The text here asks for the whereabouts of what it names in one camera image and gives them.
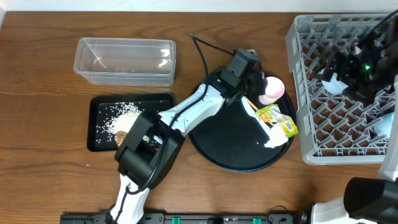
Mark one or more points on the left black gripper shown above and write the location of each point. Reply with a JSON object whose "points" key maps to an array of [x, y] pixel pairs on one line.
{"points": [[257, 83]]}

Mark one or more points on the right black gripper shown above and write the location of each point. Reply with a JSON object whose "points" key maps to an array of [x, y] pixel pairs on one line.
{"points": [[337, 66]]}

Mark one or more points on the pink cup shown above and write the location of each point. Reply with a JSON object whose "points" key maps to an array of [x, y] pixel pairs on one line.
{"points": [[274, 90]]}

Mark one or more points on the light blue bowl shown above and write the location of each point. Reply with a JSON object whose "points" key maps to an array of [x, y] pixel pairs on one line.
{"points": [[334, 86]]}

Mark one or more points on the white plastic spoon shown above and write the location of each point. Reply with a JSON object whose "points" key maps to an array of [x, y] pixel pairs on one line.
{"points": [[250, 111]]}

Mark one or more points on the yellow snack wrapper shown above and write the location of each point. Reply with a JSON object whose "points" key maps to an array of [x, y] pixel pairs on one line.
{"points": [[273, 113]]}

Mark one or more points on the white napkin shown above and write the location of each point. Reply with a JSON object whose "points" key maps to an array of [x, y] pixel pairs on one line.
{"points": [[276, 136]]}

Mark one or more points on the light blue cup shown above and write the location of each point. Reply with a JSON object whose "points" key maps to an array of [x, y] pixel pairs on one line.
{"points": [[384, 127]]}

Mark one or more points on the rice grains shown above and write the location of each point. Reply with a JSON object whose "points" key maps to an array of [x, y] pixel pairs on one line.
{"points": [[114, 117]]}

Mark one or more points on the brown food scrap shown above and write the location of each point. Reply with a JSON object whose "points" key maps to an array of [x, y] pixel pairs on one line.
{"points": [[119, 137]]}

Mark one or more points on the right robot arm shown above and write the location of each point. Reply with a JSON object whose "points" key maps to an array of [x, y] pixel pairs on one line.
{"points": [[371, 200]]}

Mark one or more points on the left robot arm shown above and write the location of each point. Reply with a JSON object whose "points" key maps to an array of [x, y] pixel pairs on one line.
{"points": [[150, 147]]}

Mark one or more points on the grey dishwasher rack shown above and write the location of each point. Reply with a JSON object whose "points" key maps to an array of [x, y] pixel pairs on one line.
{"points": [[333, 129]]}

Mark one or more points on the wooden chopstick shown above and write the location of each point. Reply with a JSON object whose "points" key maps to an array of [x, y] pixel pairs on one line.
{"points": [[255, 108]]}

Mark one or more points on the round black serving tray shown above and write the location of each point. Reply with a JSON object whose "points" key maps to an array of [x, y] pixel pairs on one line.
{"points": [[234, 141]]}

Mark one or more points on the clear plastic bin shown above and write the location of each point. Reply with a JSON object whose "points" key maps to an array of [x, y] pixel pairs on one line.
{"points": [[127, 62]]}

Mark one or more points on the black rectangular tray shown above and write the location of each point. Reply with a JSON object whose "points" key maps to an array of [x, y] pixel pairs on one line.
{"points": [[155, 102]]}

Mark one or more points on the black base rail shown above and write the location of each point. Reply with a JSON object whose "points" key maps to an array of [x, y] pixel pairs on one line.
{"points": [[160, 218]]}

